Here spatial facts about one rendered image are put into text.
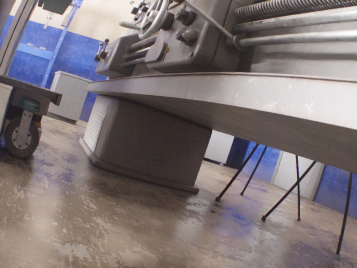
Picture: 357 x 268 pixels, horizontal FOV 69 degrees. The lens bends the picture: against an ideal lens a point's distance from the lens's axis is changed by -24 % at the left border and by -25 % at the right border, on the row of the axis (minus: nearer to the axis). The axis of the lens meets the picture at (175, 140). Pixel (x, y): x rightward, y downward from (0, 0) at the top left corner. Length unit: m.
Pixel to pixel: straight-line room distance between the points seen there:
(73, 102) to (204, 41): 3.13
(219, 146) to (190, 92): 4.81
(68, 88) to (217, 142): 2.79
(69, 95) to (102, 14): 2.01
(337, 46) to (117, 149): 1.43
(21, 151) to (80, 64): 3.98
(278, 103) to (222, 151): 5.11
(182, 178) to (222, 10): 1.31
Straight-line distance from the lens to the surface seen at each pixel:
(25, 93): 1.46
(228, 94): 0.63
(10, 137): 1.35
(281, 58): 0.82
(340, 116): 0.41
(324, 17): 0.65
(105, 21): 5.41
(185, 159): 1.98
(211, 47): 0.86
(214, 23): 0.84
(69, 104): 3.87
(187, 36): 0.76
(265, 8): 0.83
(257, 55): 0.91
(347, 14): 0.61
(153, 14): 1.13
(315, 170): 4.69
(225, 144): 5.60
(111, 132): 1.80
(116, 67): 1.99
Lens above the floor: 0.33
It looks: 2 degrees down
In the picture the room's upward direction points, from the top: 19 degrees clockwise
